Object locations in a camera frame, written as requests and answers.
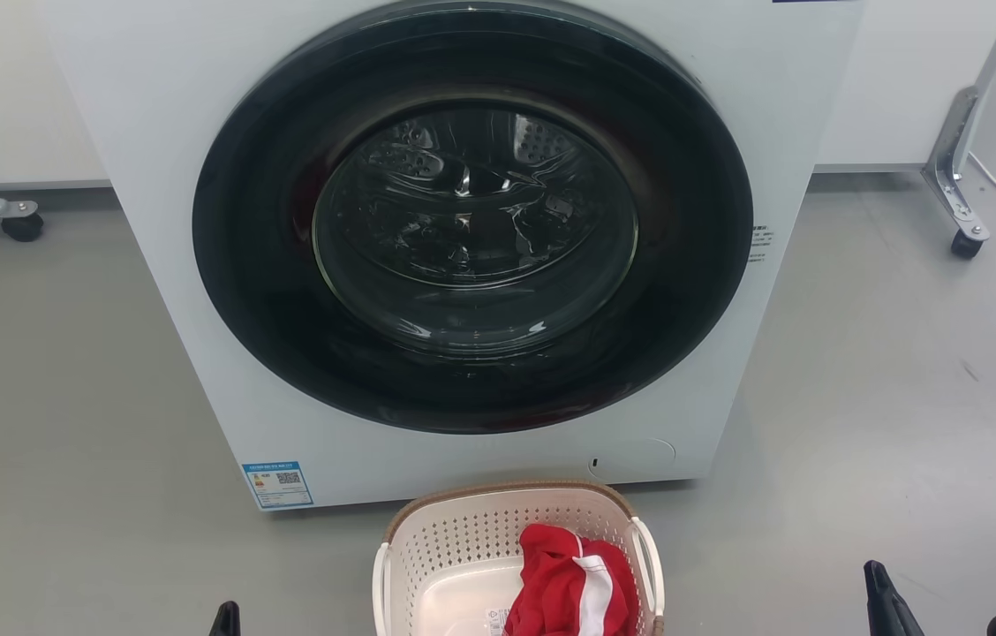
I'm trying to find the white filter cover flap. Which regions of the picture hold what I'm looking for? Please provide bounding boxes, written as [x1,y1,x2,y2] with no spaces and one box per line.
[588,438,677,481]

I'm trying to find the red and white garment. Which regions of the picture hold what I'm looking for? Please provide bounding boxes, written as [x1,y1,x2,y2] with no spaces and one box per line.
[504,524,640,636]

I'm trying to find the white perforated laundry basket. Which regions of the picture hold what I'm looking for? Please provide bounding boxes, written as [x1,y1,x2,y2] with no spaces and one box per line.
[372,481,667,636]

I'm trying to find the blue energy label sticker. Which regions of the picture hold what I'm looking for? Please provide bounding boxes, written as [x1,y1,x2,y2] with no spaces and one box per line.
[241,460,315,511]

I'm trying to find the round black washer door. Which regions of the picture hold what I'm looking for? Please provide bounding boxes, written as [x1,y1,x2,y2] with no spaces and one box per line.
[192,0,755,435]

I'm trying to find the white front-load washing machine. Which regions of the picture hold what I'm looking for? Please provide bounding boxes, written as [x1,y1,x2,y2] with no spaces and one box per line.
[39,0,865,511]

